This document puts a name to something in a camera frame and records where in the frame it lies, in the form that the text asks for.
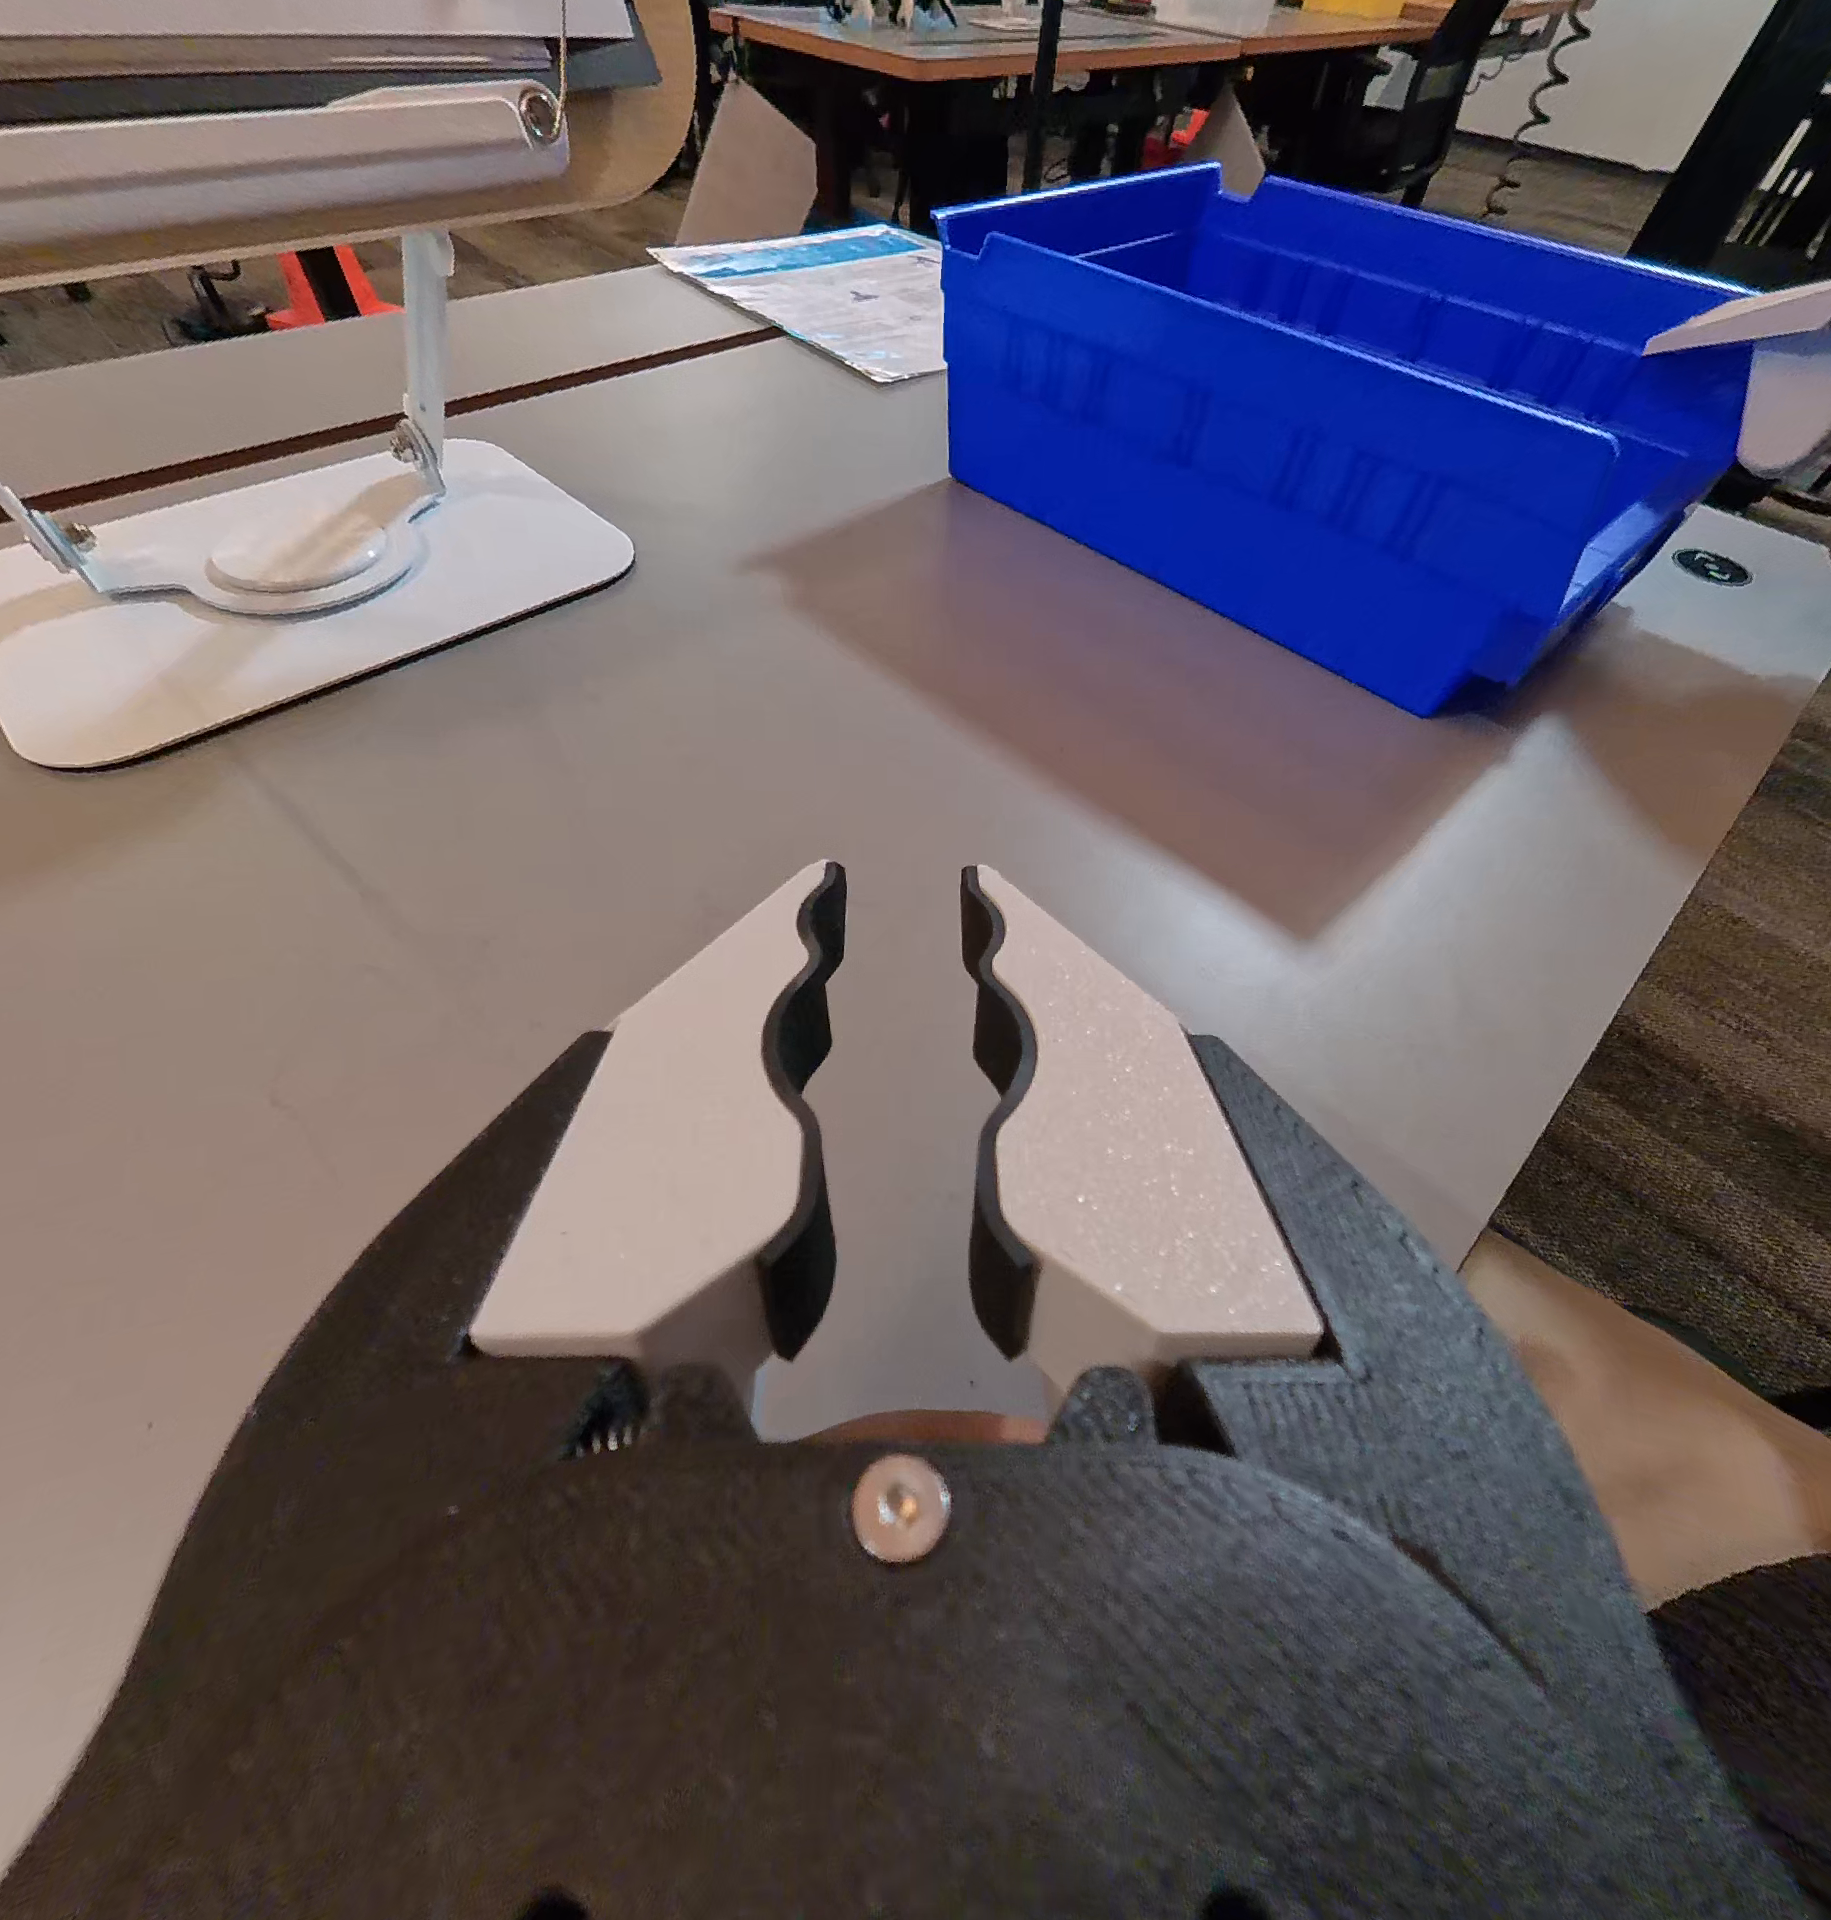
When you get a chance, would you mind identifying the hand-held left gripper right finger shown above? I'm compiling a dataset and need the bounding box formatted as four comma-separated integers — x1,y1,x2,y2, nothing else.
956,860,1328,1395

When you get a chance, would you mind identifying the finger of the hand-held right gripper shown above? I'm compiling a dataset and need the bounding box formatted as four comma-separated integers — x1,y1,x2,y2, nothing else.
1643,271,1831,482

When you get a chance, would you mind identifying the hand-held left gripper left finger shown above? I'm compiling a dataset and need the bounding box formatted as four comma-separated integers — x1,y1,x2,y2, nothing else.
466,855,852,1366

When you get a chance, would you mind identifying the blue plastic bin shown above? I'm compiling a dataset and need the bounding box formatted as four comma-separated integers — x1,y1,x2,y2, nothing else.
932,161,1761,722

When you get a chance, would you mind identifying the black office chair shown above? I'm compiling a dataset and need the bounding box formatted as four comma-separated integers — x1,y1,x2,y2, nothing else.
1312,0,1517,204

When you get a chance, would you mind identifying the person's tan trouser leg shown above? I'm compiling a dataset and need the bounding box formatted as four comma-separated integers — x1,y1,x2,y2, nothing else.
1458,1227,1831,1620

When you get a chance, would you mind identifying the white document stand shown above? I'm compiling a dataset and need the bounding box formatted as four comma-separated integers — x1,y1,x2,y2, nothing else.
0,75,638,773

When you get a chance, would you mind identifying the person's black knitted sweater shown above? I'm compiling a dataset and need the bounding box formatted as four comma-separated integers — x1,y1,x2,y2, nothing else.
1646,1549,1831,1920

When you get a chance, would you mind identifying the brown wooden table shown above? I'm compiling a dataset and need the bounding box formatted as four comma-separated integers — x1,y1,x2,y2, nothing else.
705,0,1592,197

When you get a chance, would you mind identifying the white and blue leaflet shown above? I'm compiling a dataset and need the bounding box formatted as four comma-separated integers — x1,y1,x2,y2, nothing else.
647,225,949,386

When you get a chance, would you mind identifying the coiled cable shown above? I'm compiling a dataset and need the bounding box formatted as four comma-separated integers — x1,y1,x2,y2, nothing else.
1504,0,1596,184

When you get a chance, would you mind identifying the orange red frame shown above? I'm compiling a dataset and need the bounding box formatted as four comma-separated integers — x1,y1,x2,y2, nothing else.
262,243,408,334

